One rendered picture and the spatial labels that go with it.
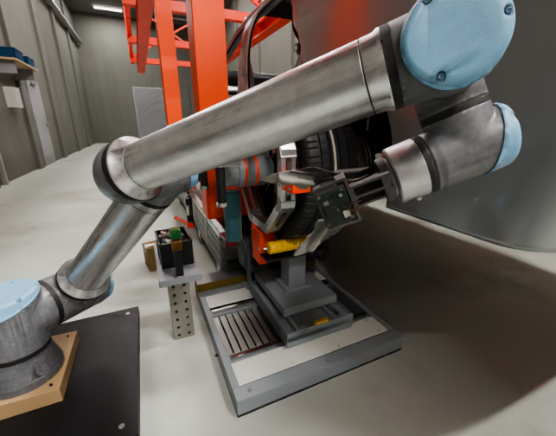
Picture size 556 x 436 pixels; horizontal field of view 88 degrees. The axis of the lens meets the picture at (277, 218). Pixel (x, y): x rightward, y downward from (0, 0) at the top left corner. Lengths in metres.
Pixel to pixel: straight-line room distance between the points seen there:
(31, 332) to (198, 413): 0.65
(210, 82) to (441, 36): 1.42
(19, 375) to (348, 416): 1.06
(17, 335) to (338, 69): 1.00
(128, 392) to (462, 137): 1.03
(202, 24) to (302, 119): 1.38
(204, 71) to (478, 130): 1.39
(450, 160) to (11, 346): 1.09
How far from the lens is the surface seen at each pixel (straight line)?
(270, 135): 0.39
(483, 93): 0.50
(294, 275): 1.54
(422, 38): 0.34
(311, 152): 1.08
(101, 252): 0.91
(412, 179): 0.46
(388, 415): 1.39
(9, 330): 1.07
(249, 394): 1.28
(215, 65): 1.69
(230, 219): 1.43
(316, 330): 1.45
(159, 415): 1.40
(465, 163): 0.48
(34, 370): 1.14
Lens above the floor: 1.05
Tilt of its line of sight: 18 degrees down
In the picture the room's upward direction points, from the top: straight up
